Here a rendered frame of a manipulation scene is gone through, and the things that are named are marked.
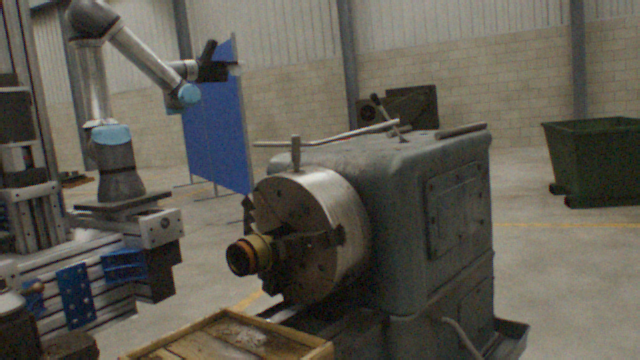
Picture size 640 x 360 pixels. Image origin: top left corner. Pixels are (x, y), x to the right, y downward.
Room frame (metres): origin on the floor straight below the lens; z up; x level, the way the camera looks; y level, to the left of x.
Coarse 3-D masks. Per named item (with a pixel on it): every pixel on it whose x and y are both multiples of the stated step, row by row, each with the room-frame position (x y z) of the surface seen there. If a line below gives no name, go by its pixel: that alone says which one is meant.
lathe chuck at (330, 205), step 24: (264, 192) 1.10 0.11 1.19; (288, 192) 1.04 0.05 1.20; (312, 192) 1.00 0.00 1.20; (336, 192) 1.03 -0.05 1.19; (288, 216) 1.05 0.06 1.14; (312, 216) 1.00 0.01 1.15; (336, 216) 0.98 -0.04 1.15; (360, 240) 1.01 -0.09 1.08; (288, 264) 1.06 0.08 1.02; (312, 264) 1.01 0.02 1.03; (336, 264) 0.96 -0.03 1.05; (360, 264) 1.03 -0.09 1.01; (288, 288) 1.07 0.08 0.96; (312, 288) 1.02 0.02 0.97; (336, 288) 1.00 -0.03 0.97
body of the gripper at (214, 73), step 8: (200, 64) 1.76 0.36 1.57; (216, 64) 1.79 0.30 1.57; (200, 72) 1.76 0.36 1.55; (208, 72) 1.80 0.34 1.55; (216, 72) 1.80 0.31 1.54; (224, 72) 1.82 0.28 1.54; (200, 80) 1.78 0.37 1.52; (208, 80) 1.81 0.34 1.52; (216, 80) 1.80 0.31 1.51; (224, 80) 1.83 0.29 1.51
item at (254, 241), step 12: (240, 240) 0.98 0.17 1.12; (252, 240) 0.97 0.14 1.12; (264, 240) 0.97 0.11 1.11; (228, 252) 0.97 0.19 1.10; (240, 252) 0.94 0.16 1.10; (252, 252) 0.95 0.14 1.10; (264, 252) 0.96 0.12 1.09; (228, 264) 0.97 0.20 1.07; (240, 264) 0.99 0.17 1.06; (252, 264) 0.94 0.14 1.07; (264, 264) 0.96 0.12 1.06; (240, 276) 0.95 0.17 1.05
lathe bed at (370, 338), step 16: (288, 304) 1.22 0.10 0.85; (320, 304) 1.20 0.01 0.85; (272, 320) 1.10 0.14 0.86; (288, 320) 1.11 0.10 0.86; (304, 320) 1.14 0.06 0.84; (320, 320) 1.13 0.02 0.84; (352, 320) 1.08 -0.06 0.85; (368, 320) 1.04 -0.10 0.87; (384, 320) 1.04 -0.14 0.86; (320, 336) 1.00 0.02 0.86; (336, 336) 0.99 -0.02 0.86; (352, 336) 0.98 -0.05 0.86; (368, 336) 0.99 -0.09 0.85; (384, 336) 1.07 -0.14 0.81; (336, 352) 0.91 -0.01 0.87; (352, 352) 0.95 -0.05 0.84; (368, 352) 1.01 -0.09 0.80; (384, 352) 1.06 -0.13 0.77
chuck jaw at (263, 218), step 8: (256, 192) 1.10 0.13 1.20; (248, 200) 1.08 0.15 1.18; (256, 200) 1.08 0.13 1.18; (264, 200) 1.10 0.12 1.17; (248, 208) 1.08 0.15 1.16; (256, 208) 1.06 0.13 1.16; (264, 208) 1.08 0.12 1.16; (248, 216) 1.05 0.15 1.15; (256, 216) 1.05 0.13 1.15; (264, 216) 1.06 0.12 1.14; (272, 216) 1.07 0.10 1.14; (248, 224) 1.06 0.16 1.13; (256, 224) 1.03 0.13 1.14; (264, 224) 1.04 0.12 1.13; (272, 224) 1.05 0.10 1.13; (280, 224) 1.07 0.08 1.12; (248, 232) 1.03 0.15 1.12; (264, 232) 1.03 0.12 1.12; (272, 232) 1.06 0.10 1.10
